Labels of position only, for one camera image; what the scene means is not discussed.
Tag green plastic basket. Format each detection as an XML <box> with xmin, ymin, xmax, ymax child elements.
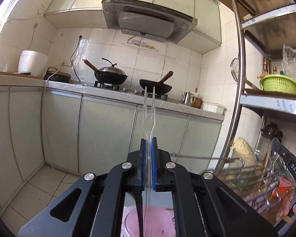
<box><xmin>261</xmin><ymin>75</ymin><xmax>296</xmax><ymax>95</ymax></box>

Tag orange packet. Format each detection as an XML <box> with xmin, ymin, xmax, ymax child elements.
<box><xmin>274</xmin><ymin>176</ymin><xmax>294</xmax><ymax>198</ymax></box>

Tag black power cable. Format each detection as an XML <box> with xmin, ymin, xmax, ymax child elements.
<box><xmin>70</xmin><ymin>36</ymin><xmax>83</xmax><ymax>84</ymax></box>

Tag black wok with lid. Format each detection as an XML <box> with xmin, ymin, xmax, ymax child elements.
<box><xmin>82</xmin><ymin>58</ymin><xmax>129</xmax><ymax>85</ymax></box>

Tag clear plastic fork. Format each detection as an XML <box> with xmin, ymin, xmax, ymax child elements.
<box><xmin>138</xmin><ymin>86</ymin><xmax>156</xmax><ymax>237</ymax></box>

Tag metal kettle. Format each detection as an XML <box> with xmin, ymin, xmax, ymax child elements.
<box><xmin>181</xmin><ymin>92</ymin><xmax>196</xmax><ymax>105</ymax></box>

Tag steel shelf rack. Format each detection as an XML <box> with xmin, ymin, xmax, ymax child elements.
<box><xmin>227</xmin><ymin>0</ymin><xmax>296</xmax><ymax>178</ymax></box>

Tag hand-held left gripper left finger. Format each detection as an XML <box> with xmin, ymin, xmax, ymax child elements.
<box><xmin>18</xmin><ymin>138</ymin><xmax>148</xmax><ymax>237</ymax></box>

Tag black range hood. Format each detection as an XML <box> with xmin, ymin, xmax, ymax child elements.
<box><xmin>102</xmin><ymin>0</ymin><xmax>197</xmax><ymax>44</ymax></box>

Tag kitchen base cabinets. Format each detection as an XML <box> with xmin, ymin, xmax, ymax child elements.
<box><xmin>0</xmin><ymin>85</ymin><xmax>224</xmax><ymax>203</ymax></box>

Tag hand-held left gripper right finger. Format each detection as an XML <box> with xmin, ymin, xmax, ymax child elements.
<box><xmin>150</xmin><ymin>138</ymin><xmax>279</xmax><ymax>237</ymax></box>

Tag glass wall shelf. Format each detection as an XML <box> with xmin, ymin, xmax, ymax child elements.
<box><xmin>121</xmin><ymin>39</ymin><xmax>159</xmax><ymax>53</ymax></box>

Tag metal wire utensil rack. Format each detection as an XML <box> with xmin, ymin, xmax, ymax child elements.
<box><xmin>170</xmin><ymin>152</ymin><xmax>287</xmax><ymax>213</ymax></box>

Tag brown glass bottle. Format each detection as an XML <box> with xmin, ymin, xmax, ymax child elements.
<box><xmin>263</xmin><ymin>59</ymin><xmax>272</xmax><ymax>76</ymax></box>

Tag brown pot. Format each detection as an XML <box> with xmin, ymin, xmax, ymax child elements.
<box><xmin>192</xmin><ymin>97</ymin><xmax>204</xmax><ymax>109</ymax></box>

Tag white plastic box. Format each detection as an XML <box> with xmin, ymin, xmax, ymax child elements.
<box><xmin>203</xmin><ymin>103</ymin><xmax>226</xmax><ymax>114</ymax></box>

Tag white rice cooker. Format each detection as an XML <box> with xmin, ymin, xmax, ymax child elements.
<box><xmin>18</xmin><ymin>50</ymin><xmax>49</xmax><ymax>77</ymax></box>

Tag narrow pink utensil cup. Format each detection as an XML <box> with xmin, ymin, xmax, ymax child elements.
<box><xmin>122</xmin><ymin>206</ymin><xmax>177</xmax><ymax>237</ymax></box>

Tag gas stove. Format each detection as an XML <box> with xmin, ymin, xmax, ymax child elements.
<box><xmin>82</xmin><ymin>80</ymin><xmax>169</xmax><ymax>102</ymax></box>

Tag wooden cutting board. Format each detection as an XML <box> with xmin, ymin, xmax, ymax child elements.
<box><xmin>0</xmin><ymin>70</ymin><xmax>43</xmax><ymax>79</ymax></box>

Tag metal strainer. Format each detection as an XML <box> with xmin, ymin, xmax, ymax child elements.
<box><xmin>230</xmin><ymin>58</ymin><xmax>247</xmax><ymax>82</ymax></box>

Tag clear plastic spoon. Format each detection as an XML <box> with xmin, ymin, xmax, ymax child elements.
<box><xmin>265</xmin><ymin>138</ymin><xmax>283</xmax><ymax>178</ymax></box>

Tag black frying pan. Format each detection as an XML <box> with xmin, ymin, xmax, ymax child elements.
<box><xmin>139</xmin><ymin>71</ymin><xmax>174</xmax><ymax>95</ymax></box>

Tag brown wooden board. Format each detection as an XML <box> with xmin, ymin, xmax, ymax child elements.
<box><xmin>244</xmin><ymin>88</ymin><xmax>296</xmax><ymax>96</ymax></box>

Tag noodle pack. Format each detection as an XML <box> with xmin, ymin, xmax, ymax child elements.
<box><xmin>230</xmin><ymin>137</ymin><xmax>258</xmax><ymax>163</ymax></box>

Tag kitchen wall cabinets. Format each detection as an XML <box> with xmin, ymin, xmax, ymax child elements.
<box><xmin>44</xmin><ymin>0</ymin><xmax>222</xmax><ymax>53</ymax></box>

